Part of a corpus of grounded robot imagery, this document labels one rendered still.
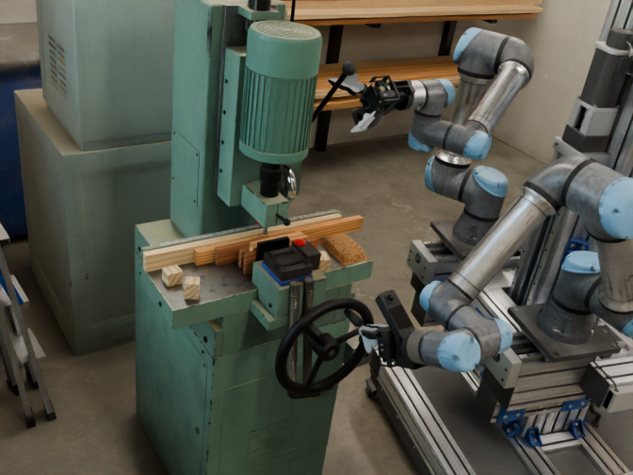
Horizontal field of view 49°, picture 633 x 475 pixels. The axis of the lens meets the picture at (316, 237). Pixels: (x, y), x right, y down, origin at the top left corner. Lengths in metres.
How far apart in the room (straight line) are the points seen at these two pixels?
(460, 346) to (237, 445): 0.92
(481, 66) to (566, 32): 3.12
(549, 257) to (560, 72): 3.26
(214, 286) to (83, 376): 1.20
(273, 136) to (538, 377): 0.97
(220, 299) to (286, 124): 0.45
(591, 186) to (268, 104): 0.73
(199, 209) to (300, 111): 0.49
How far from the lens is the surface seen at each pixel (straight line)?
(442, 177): 2.29
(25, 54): 3.27
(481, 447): 2.51
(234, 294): 1.75
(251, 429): 2.11
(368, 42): 4.88
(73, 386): 2.84
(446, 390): 2.67
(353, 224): 2.07
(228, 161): 1.88
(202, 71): 1.87
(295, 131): 1.71
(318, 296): 1.76
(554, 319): 1.99
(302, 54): 1.64
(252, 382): 1.97
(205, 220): 2.03
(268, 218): 1.83
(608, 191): 1.53
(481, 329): 1.50
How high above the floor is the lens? 1.92
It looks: 30 degrees down
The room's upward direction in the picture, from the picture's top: 8 degrees clockwise
